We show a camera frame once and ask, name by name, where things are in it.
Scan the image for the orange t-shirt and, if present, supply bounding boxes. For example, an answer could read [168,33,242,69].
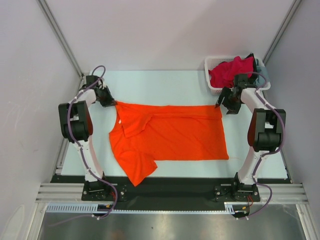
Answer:
[109,102,229,187]

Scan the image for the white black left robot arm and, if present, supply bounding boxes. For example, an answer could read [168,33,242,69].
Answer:
[58,74,118,201]

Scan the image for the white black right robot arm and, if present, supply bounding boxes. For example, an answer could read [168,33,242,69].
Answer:
[214,73,286,203]

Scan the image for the black t-shirt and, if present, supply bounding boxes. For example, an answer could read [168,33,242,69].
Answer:
[244,52,257,73]

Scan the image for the magenta t-shirt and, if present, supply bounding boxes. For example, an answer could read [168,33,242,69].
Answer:
[208,56,248,88]

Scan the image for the grey blue t-shirt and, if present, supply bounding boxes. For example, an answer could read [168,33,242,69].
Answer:
[255,58,269,88]

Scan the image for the white perforated laundry basket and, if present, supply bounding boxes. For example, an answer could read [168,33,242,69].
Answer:
[204,53,271,95]

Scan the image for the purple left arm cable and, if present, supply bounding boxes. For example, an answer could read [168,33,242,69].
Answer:
[48,65,118,227]

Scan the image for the aluminium left side rail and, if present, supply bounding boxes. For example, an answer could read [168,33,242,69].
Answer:
[55,72,90,175]

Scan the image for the aluminium right corner post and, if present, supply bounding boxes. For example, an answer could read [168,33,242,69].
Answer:
[262,0,303,64]

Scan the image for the aluminium corner post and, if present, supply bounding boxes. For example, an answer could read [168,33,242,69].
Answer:
[262,0,303,64]
[36,0,83,77]

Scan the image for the white slotted cable duct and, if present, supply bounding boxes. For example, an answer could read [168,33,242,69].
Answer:
[45,203,249,216]

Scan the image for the black front mounting rail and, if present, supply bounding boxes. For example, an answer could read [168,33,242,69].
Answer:
[50,175,291,210]

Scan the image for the aluminium left corner post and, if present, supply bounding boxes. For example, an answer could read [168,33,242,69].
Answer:
[36,0,83,77]

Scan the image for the aluminium front frame rail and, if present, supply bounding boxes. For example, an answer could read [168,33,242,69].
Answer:
[35,183,309,205]

